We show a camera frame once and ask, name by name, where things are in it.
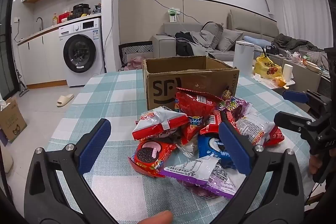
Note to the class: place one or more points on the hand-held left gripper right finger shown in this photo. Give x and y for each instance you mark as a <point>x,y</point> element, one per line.
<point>233,148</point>

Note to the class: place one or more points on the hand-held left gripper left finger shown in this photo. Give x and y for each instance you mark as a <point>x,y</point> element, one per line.
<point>94,145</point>

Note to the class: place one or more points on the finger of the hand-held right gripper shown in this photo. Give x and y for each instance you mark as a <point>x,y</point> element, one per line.
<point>288,120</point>
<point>294,96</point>

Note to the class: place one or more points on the blue cookie packet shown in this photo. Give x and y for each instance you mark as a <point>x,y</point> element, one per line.
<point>210,146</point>

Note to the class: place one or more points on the white red-edged snack packet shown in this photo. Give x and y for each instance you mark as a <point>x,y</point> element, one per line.
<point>252,127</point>

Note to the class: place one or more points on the small red snack packet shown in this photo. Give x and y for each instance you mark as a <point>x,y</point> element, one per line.
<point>210,127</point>

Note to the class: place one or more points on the purple and white snack packet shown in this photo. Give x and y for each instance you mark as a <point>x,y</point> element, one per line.
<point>204,174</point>

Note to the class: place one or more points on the purple candy packet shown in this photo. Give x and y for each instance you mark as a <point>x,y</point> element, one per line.
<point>236,106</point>

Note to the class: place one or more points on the clear packet of white pieces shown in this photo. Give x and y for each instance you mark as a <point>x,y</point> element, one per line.
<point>189,148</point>

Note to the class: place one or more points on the large red snack packet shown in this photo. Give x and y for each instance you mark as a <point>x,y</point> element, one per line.
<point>194,104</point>

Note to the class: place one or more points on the red cookie packet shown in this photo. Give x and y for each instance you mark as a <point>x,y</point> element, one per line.
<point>152,158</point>

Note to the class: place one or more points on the red and white snack packet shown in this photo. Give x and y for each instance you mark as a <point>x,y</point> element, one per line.
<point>152,124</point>

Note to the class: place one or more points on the brown cardboard box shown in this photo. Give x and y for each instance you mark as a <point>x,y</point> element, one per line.
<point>162,82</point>

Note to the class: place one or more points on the person's right hand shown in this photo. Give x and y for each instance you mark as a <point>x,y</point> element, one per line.
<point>313,165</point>

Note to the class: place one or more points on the person's left hand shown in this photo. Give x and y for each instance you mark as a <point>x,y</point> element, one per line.
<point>157,218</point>

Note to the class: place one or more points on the white paper roll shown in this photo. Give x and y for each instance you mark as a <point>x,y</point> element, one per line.
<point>287,72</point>

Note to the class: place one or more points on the beige bowl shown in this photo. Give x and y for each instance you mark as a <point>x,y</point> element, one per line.
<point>313,66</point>

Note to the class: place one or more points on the yellow plastic bag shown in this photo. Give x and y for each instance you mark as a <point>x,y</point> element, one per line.
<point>266,67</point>

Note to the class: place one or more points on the beige slipper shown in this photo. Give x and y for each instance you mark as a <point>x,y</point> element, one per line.
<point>65,100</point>

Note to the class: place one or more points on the dark green blanket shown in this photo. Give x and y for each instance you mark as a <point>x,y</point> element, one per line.
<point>296,43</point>

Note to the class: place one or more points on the checked teal tablecloth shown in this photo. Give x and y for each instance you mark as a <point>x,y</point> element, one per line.
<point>110,92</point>

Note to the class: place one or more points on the white cylindrical bin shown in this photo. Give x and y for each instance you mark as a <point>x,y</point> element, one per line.
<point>242,58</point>

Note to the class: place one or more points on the light blue bolster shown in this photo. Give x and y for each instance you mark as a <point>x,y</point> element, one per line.
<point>257,40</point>

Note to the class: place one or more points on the printed cardboard box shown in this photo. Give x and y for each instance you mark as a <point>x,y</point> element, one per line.
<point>11,124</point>

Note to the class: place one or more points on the light grey pillow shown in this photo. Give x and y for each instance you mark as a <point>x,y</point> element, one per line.
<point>229,40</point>

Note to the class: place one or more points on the grey sofa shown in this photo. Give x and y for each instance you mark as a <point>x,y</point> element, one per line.
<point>252,22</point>

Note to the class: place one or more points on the white curtain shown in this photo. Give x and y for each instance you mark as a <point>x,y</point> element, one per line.
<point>299,8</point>

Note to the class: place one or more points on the white washing machine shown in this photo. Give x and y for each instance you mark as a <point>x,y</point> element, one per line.
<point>81,56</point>

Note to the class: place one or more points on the pink cloth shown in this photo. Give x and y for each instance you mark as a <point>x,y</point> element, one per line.
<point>135,62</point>

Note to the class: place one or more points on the floor mop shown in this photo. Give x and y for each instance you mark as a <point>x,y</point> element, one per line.
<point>22,87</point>

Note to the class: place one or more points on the dark grey pillow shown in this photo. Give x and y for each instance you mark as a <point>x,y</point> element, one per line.
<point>214,32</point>

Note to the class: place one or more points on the patterned laundry basket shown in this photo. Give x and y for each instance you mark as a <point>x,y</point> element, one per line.
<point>136,49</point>

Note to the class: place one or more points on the white kitchen base cabinets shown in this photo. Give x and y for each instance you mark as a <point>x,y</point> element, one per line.
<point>39,56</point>

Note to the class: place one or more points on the black clothes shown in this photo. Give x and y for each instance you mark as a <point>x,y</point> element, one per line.
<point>183,45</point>

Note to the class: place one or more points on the red box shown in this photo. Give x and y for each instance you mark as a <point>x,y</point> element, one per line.
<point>64,18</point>

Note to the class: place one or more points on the yellow bottle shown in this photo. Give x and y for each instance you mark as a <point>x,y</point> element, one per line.
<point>54,19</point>

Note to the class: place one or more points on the black pressure cooker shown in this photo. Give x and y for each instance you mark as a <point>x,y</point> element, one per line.
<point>81,11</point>

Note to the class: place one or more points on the dark glass door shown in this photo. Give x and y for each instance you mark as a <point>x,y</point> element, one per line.
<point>6,43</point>

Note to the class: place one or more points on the kitchen faucet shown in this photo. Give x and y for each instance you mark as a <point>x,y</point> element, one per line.
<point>39,22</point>

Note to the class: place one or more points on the green and white wall panel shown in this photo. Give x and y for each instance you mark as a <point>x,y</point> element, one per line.
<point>172,15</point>

